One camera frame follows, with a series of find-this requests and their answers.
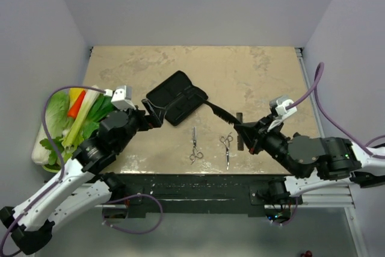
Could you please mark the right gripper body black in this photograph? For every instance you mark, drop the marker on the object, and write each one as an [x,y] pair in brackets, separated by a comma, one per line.
[266,139]

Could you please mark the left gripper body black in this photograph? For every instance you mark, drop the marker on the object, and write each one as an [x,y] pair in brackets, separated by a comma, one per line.
[139,122]

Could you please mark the silver scissors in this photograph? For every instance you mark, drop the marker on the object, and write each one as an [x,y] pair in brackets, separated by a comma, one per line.
[196,154]
[226,141]

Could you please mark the black zip tool case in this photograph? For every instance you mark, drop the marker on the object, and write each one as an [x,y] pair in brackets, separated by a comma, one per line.
[179,96]

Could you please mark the black hair comb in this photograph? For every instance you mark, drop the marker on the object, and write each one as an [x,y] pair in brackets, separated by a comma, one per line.
[222,114]

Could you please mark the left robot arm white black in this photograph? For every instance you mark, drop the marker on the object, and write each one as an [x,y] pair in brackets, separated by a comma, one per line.
[79,184]

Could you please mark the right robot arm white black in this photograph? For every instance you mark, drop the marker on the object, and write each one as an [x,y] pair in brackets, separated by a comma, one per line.
[314,162]

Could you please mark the dark green bok choy toy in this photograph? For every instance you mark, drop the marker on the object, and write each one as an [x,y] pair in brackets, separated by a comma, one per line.
[100,109]

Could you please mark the white green leek toy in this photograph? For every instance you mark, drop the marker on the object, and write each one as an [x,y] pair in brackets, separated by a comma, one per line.
[73,137]

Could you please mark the orange carrot toy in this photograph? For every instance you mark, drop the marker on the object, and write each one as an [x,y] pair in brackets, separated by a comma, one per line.
[74,110]

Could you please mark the yellow pepper toy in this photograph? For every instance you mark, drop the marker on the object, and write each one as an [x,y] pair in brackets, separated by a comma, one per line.
[74,94]

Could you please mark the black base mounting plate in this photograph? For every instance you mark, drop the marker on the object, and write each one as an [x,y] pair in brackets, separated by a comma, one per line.
[205,194]

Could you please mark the napa cabbage toy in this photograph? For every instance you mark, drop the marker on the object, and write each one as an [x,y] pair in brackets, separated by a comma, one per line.
[57,121]

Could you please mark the parsley leaf toy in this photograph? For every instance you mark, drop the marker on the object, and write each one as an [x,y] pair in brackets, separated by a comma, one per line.
[50,156]

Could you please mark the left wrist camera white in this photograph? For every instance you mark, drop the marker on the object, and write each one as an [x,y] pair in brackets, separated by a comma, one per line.
[122,98]

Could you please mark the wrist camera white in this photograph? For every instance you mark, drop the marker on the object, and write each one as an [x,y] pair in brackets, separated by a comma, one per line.
[279,107]
[122,98]

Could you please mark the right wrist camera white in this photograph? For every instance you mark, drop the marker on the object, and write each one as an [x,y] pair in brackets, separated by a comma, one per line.
[279,107]

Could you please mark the aluminium frame rail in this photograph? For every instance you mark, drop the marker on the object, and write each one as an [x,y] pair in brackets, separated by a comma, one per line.
[317,193]

